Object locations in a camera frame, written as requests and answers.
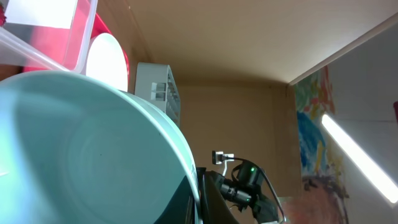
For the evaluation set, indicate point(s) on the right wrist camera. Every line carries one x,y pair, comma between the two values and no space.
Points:
218,157

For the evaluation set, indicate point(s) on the light blue rice bowl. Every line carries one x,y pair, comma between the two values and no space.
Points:
75,150

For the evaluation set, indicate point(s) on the colourful wall painting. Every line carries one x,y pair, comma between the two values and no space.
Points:
323,190

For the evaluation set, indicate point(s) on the clear plastic bin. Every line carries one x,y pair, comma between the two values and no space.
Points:
46,34

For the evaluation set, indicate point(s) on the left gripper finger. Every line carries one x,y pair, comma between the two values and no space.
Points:
214,209

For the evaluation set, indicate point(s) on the ceiling light strip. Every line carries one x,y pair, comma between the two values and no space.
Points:
368,167

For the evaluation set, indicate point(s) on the light blue plate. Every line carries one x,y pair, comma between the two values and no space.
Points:
107,62

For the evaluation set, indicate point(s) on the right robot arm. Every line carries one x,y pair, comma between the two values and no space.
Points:
251,187

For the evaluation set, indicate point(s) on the grey dishwasher rack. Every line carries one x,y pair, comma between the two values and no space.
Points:
155,83

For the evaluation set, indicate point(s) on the red serving tray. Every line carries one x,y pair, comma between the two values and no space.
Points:
102,28

